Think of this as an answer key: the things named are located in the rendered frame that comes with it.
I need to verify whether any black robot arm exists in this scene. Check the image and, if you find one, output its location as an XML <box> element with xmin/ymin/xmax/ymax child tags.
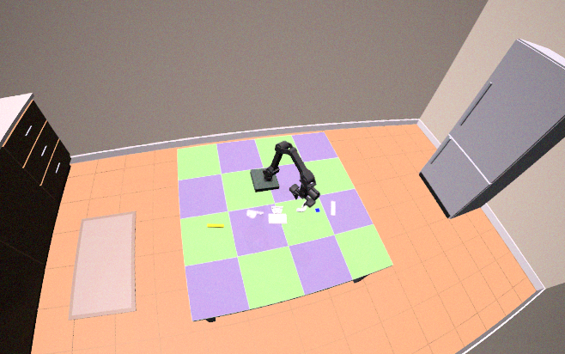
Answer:
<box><xmin>263</xmin><ymin>140</ymin><xmax>321</xmax><ymax>201</ymax></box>

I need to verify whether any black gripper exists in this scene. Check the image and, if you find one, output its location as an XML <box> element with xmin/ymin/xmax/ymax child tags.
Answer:
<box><xmin>289</xmin><ymin>184</ymin><xmax>317</xmax><ymax>208</ymax></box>

